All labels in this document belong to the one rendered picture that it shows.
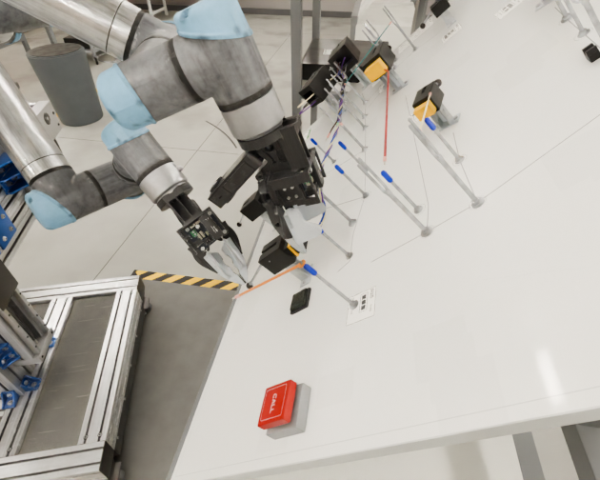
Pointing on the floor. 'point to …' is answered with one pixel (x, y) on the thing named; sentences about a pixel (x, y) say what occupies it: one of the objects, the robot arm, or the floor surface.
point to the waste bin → (67, 82)
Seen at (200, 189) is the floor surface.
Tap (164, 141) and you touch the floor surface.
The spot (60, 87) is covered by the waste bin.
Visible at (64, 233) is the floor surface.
